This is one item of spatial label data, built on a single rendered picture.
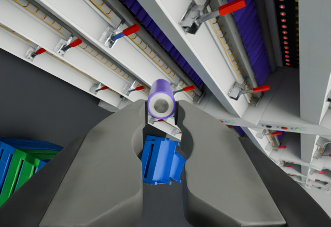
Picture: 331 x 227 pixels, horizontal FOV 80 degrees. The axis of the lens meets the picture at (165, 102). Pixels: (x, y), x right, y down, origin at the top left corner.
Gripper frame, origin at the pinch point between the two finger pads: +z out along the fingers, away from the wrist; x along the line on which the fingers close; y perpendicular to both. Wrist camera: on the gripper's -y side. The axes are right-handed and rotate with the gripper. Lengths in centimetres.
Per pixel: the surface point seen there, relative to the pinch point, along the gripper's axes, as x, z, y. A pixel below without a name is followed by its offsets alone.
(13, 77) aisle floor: -56, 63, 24
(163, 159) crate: 5, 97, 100
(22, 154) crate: -37, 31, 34
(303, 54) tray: 22.4, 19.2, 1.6
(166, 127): 6, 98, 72
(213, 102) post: 20, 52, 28
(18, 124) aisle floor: -55, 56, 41
